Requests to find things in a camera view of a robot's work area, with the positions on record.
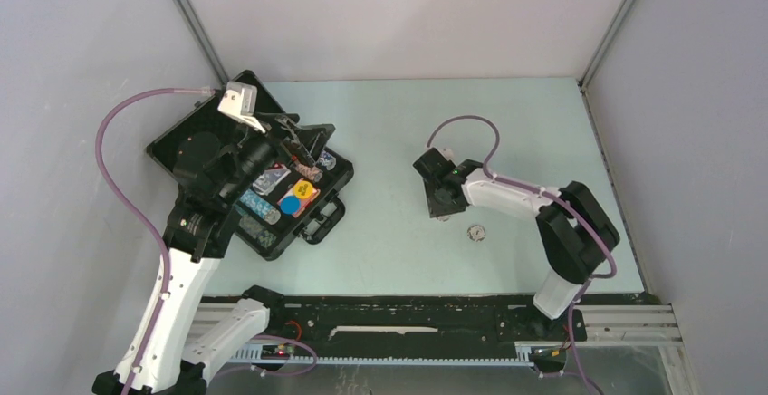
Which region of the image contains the green and blue chip stack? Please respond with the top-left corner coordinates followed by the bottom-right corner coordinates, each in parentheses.
top-left (316, 149), bottom-right (337, 171)

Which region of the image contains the black poker set case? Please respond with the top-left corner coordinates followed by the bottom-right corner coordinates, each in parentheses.
top-left (147, 70), bottom-right (354, 261)

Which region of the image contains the all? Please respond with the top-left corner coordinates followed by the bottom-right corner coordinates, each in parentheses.
top-left (264, 163), bottom-right (291, 182)

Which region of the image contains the yellow big blind button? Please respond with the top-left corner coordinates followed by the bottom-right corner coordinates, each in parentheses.
top-left (293, 179), bottom-right (315, 200)

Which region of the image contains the clear round dealer button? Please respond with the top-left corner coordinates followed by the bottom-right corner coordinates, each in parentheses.
top-left (252, 171), bottom-right (284, 196)

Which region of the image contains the teal green chip stack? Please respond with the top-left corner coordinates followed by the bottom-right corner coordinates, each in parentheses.
top-left (239, 214), bottom-right (276, 249)

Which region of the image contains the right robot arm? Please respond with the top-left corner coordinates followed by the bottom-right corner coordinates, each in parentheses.
top-left (413, 148), bottom-right (620, 339)

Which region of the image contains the light blue chip stack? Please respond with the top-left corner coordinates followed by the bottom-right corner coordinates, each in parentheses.
top-left (239, 190), bottom-right (281, 225)

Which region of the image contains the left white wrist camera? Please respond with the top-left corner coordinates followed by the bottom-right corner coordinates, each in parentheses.
top-left (217, 81), bottom-right (266, 134)

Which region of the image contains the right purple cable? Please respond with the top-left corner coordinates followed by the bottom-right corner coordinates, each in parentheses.
top-left (426, 115), bottom-right (619, 395)

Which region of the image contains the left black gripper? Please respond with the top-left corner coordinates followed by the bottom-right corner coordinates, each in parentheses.
top-left (217, 111), bottom-right (334, 205)

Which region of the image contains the blue round chip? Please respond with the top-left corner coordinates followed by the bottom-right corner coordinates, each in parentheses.
top-left (279, 195), bottom-right (302, 216)

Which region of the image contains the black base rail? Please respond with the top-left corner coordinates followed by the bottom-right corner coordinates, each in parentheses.
top-left (204, 294), bottom-right (590, 362)

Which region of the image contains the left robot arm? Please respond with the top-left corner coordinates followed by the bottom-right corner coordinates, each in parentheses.
top-left (91, 113), bottom-right (335, 394)

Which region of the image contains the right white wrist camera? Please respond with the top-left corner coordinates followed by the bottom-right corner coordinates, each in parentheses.
top-left (436, 148), bottom-right (455, 163)

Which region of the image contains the purple and orange chip stack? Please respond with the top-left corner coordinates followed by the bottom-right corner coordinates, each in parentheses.
top-left (293, 161), bottom-right (323, 182)

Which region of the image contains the red playing card deck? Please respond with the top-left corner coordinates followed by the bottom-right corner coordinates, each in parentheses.
top-left (278, 179), bottom-right (321, 217)

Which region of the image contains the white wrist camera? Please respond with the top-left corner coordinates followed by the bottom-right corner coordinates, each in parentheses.
top-left (436, 148), bottom-right (455, 163)
top-left (217, 81), bottom-right (266, 134)

